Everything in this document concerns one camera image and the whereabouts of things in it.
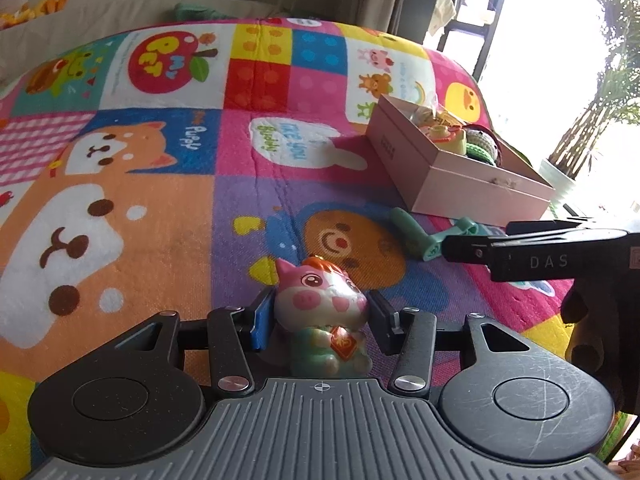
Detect pink cardboard box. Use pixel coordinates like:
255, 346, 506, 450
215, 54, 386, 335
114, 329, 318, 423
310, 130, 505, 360
366, 96, 554, 226

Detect palm plant white pot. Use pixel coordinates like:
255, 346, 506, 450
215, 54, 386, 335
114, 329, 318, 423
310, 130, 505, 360
544, 0, 639, 203

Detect teal toy hair dryer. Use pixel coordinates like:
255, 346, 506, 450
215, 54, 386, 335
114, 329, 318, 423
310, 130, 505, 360
390, 207, 480, 262

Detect colourful cartoon play mat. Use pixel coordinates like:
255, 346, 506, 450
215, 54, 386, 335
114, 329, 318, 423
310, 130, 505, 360
1, 18, 618, 479

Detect black gloved right hand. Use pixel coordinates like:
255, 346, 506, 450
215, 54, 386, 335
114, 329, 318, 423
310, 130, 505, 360
561, 274, 639, 415

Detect yellow cake toy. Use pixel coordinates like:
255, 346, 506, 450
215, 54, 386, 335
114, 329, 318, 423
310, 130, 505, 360
409, 107, 466, 156

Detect pink green pig figurine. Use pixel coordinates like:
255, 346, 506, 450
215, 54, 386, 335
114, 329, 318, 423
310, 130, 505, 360
273, 256, 372, 379

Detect black metal rack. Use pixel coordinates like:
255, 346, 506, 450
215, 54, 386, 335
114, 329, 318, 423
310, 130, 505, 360
437, 0, 504, 81

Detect yellow plush toys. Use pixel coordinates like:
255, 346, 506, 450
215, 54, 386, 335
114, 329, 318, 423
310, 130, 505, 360
1, 0, 68, 30

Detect crochet doll green scarf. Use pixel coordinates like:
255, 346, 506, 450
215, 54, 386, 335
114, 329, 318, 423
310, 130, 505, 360
463, 124, 502, 167

